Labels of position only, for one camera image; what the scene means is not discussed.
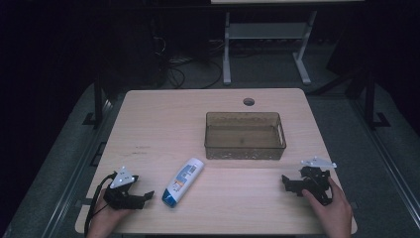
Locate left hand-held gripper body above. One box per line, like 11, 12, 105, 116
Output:
102, 166, 147, 210

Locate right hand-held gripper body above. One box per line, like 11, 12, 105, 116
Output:
297, 156, 338, 206

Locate white and blue shampoo bottle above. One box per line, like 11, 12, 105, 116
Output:
160, 157, 205, 208

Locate brown translucent plastic bin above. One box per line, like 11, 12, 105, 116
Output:
203, 111, 287, 161

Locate person's left hand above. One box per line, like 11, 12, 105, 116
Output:
85, 189, 134, 238

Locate person's right hand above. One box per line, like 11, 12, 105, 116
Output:
301, 178, 354, 238

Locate black metal stand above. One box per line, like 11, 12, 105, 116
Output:
81, 74, 111, 129
362, 70, 392, 131

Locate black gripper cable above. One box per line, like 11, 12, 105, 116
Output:
83, 172, 119, 238

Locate black floor cables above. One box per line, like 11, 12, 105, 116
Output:
154, 35, 225, 90

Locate grey metal table frame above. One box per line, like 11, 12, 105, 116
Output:
222, 10, 318, 86

